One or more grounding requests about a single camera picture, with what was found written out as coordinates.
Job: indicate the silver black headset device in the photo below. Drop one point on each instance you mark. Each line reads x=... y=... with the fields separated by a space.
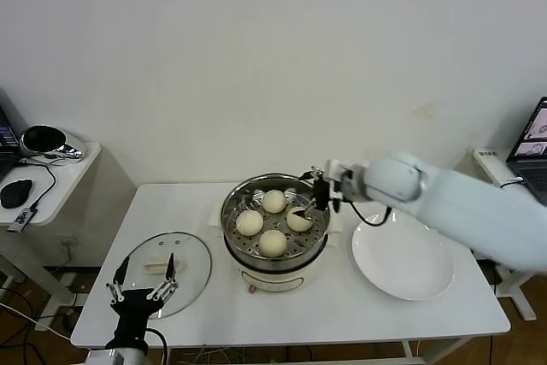
x=40 y=140

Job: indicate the white side table with label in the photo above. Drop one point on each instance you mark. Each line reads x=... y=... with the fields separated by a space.
x=491 y=164

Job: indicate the white steamed baozi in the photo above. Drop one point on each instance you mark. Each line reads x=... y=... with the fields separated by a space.
x=273 y=201
x=301 y=224
x=250 y=223
x=273 y=243

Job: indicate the white round plate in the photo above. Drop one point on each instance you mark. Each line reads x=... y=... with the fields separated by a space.
x=401 y=262

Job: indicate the grey usb hub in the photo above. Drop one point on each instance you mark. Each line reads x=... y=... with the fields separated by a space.
x=19 y=219

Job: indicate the black computer mouse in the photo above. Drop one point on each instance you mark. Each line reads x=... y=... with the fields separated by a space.
x=15 y=193

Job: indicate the dark laptop with code screen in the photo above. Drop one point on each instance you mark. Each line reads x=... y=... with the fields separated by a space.
x=5 y=138

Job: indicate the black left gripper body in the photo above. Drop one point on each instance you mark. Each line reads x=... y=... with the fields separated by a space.
x=134 y=309

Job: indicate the white table frame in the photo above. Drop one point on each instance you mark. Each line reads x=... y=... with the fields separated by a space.
x=410 y=348

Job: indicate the grey laptop with camera views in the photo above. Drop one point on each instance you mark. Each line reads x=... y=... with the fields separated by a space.
x=534 y=177

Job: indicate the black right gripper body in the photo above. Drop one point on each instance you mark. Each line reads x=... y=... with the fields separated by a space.
x=321 y=194

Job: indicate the white side table with mouse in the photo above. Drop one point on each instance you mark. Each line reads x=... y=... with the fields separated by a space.
x=64 y=185

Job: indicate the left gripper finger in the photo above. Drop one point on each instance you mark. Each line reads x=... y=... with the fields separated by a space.
x=121 y=273
x=171 y=271

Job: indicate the black flat bar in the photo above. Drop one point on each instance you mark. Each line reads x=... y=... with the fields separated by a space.
x=510 y=264

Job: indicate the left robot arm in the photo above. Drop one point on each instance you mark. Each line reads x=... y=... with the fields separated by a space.
x=124 y=356

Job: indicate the perforated steel steamer basket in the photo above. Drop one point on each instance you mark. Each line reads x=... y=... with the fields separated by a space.
x=239 y=249

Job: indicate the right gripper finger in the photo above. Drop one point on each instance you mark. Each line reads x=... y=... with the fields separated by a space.
x=305 y=211
x=311 y=173

